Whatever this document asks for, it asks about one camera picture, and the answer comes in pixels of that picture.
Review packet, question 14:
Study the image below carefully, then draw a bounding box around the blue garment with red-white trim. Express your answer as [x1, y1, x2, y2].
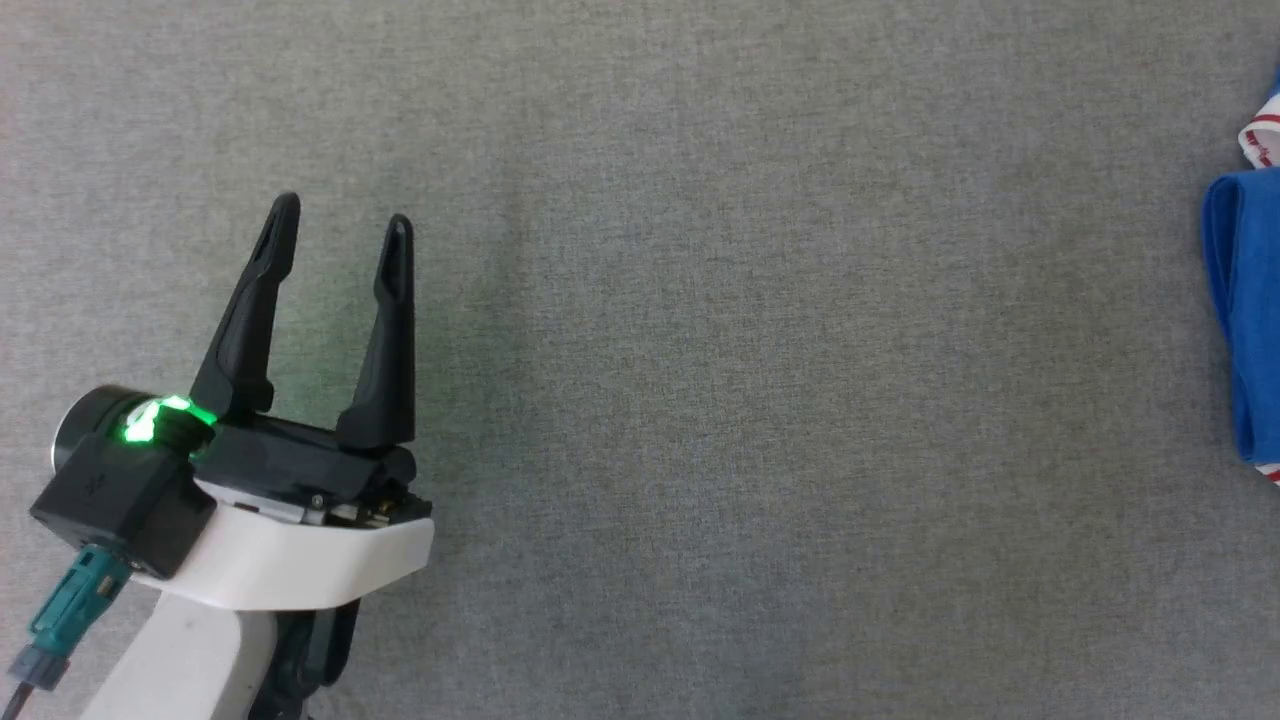
[1202, 65, 1280, 488]

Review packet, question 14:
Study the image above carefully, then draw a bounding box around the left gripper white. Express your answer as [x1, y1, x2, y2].
[52, 193, 436, 611]

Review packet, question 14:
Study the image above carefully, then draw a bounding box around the grey fabric sofa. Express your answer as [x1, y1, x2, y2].
[0, 0, 1280, 720]

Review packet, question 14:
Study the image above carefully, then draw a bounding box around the left cable with teal plug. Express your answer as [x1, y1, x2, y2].
[0, 550, 133, 720]

